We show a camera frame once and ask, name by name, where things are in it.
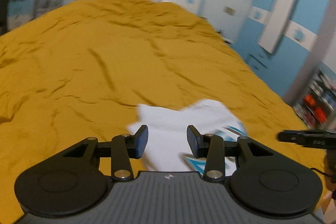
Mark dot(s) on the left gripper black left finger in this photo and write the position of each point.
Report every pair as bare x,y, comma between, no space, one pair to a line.
125,147

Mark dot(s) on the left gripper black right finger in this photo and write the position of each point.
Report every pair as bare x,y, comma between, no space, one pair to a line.
210,147

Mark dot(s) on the white Nevada sweatshirt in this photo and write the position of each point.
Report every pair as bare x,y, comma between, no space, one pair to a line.
167,148

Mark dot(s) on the shelf with colourful items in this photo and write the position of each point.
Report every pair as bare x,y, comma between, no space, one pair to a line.
316,105

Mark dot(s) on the mustard yellow quilt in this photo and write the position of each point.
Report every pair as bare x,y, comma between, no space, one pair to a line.
82,69

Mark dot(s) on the blue white wardrobe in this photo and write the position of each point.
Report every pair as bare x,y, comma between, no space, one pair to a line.
278,38

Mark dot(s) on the desk with blue drawers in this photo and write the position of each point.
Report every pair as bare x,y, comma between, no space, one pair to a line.
15,13

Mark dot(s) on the wall switch plate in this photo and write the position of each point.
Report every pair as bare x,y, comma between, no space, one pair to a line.
229,11

